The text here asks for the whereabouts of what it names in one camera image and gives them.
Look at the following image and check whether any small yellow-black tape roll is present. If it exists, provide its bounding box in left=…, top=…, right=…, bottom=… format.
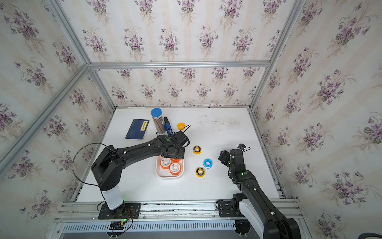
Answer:
left=196, top=167, right=206, bottom=178
left=193, top=145, right=202, bottom=155

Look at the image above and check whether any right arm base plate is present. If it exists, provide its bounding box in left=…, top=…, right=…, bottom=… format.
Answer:
left=215, top=199, right=244, bottom=218

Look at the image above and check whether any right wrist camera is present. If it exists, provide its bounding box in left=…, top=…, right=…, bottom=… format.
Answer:
left=238, top=143, right=246, bottom=150

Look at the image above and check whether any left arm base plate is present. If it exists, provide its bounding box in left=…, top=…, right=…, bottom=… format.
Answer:
left=98, top=203, right=142, bottom=220

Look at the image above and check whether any orange sealing tape roll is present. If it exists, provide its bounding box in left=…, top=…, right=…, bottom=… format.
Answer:
left=171, top=158, right=181, bottom=163
left=169, top=162, right=182, bottom=176
left=160, top=158, right=172, bottom=170

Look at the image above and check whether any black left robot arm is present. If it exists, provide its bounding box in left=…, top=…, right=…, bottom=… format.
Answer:
left=91, top=131, right=190, bottom=211

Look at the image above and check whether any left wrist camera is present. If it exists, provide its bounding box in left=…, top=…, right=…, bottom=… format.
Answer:
left=171, top=130, right=190, bottom=147

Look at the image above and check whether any yellow tape roll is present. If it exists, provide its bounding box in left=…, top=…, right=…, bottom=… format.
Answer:
left=177, top=123, right=185, bottom=130

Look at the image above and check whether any blue stapler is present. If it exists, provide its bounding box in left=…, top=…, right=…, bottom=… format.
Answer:
left=163, top=117, right=174, bottom=136

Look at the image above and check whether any blue-lidded pencil tube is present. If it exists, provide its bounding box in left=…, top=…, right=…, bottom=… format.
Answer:
left=151, top=108, right=166, bottom=134

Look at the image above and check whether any aluminium front rail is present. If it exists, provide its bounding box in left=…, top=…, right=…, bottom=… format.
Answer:
left=53, top=198, right=302, bottom=223

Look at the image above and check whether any white plastic storage box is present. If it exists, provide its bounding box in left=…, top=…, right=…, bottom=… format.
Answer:
left=156, top=156, right=184, bottom=179

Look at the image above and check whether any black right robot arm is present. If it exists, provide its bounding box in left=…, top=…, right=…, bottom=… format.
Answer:
left=215, top=148, right=302, bottom=239

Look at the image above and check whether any dark blue book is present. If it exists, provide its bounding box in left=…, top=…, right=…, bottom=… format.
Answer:
left=125, top=119, right=150, bottom=140

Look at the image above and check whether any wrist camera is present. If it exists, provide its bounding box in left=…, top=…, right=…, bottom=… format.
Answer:
left=238, top=143, right=246, bottom=150
left=171, top=130, right=190, bottom=147

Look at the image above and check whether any blue-centred orange tape roll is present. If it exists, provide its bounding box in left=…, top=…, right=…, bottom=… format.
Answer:
left=204, top=159, right=213, bottom=169

